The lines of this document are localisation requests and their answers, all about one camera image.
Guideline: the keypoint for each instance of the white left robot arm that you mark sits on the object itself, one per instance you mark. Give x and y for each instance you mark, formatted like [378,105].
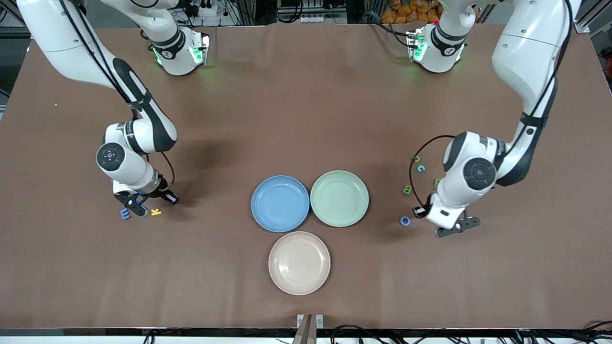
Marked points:
[526,48]

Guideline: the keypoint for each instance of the blue foam letter E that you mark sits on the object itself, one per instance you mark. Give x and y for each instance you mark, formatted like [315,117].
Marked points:
[124,215]

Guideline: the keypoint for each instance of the green round plate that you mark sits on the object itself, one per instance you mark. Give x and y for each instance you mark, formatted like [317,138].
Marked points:
[325,191]

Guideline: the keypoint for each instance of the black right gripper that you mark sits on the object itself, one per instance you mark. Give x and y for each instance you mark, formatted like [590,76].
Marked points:
[164,192]

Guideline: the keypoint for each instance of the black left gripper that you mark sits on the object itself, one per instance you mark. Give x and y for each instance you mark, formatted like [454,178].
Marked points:
[420,211]

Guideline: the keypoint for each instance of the beige round plate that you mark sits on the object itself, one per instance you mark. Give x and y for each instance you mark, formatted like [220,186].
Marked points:
[299,263]

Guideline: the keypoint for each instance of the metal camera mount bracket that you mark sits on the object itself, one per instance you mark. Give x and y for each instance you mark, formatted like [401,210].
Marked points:
[306,334]

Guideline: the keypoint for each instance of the blue round plate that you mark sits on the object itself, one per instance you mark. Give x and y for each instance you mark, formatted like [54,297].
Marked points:
[267,188]

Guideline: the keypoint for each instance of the white power strip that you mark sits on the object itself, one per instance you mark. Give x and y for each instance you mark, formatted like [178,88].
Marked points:
[205,9]
[315,19]

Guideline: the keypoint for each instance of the orange packaged goods pile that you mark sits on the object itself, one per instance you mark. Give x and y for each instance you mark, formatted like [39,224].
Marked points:
[406,9]

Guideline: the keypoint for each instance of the brown table cover sheet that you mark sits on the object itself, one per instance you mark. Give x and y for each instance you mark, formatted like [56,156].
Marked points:
[306,119]

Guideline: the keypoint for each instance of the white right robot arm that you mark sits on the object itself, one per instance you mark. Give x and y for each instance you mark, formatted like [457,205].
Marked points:
[71,43]

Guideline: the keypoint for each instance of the blue foam letter O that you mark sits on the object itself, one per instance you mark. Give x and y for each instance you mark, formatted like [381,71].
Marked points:
[401,220]

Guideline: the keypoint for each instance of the green foam letter B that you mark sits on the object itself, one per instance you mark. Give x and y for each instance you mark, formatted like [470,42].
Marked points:
[408,190]

